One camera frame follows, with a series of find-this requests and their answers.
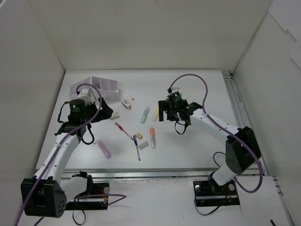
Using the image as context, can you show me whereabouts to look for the yellow eraser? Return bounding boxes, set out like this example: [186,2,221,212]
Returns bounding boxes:
[136,133,143,139]

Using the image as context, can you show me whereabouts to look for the beige eraser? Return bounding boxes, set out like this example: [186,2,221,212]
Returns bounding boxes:
[138,141,149,150]

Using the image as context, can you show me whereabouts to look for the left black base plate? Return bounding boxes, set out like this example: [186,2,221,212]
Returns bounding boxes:
[66,182,110,211]

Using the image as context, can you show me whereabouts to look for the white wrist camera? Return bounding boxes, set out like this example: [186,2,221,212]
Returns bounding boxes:
[167,87,180,94]
[76,88,94,105]

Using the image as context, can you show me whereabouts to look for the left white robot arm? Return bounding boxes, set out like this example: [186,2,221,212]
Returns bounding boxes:
[21,98,113,218]

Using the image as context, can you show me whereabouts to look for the red ballpoint pen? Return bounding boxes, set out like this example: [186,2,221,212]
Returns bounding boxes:
[114,122,133,140]

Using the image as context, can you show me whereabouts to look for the orange translucent highlighter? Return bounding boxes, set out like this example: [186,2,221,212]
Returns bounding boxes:
[150,128,156,149]

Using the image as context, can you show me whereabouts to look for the blue ballpoint pen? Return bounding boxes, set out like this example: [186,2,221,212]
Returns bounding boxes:
[133,135,141,161]

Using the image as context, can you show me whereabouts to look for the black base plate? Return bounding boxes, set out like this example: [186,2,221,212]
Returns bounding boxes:
[66,182,110,211]
[193,180,240,207]

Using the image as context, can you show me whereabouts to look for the green highlighter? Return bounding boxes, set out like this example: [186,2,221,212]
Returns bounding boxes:
[140,106,150,124]

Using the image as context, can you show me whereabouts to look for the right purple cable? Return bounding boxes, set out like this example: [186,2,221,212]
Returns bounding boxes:
[167,73,264,194]

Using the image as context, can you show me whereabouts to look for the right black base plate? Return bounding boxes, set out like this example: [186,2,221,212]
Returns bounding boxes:
[193,180,240,207]

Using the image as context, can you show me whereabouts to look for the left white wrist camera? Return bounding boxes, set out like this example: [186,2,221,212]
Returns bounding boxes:
[76,88,94,105]

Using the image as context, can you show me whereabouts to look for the white desk organizer container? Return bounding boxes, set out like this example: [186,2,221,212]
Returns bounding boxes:
[69,76,120,103]

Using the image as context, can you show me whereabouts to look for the pink highlighter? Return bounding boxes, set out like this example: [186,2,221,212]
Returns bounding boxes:
[97,140,111,159]

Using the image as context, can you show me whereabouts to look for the aluminium table rail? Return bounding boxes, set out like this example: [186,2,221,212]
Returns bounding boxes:
[61,168,219,181]

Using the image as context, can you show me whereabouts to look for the yellow highlighter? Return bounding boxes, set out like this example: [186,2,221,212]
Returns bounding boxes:
[151,107,159,122]

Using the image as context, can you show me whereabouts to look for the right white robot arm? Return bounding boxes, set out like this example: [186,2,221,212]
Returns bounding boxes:
[158,91,263,194]

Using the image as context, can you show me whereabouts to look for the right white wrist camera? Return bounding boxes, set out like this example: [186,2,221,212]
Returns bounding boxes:
[167,87,180,94]

